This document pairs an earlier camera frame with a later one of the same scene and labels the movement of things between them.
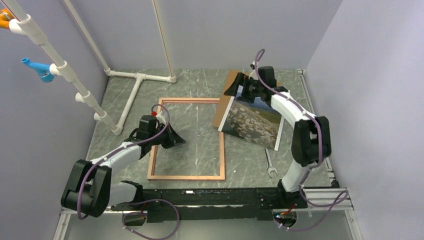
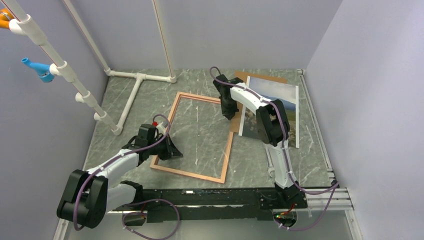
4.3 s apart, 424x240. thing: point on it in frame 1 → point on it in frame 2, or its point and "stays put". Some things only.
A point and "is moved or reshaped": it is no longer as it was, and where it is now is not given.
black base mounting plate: x=163 y=205 stays put
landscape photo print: x=256 y=122 is moved or reshaped
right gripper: x=242 y=81 → x=229 y=114
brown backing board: x=226 y=100 is moved or reshaped
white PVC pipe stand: x=21 y=23 stays put
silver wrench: x=269 y=163 stays put
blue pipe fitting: x=43 y=70 stays put
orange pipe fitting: x=5 y=15 stays put
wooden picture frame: x=152 y=159 → x=179 y=95
